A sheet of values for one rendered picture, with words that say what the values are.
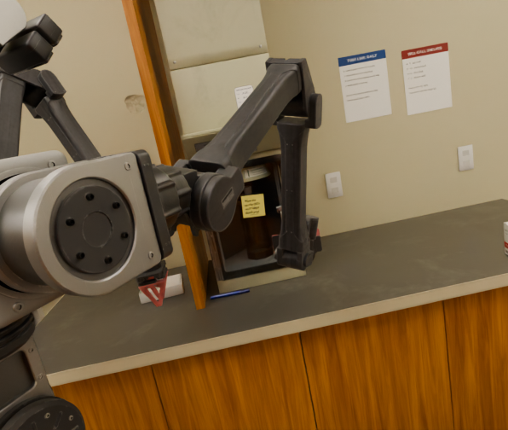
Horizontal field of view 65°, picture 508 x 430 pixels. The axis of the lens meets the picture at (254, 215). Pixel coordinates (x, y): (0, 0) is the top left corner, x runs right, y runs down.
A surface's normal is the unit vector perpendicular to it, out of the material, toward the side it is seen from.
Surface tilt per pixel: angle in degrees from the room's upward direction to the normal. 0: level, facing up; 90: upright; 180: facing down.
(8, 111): 65
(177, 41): 90
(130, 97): 92
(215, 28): 90
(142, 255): 90
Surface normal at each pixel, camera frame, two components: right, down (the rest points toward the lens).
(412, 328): 0.09, 0.22
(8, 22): 0.87, -0.05
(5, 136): 0.69, -0.44
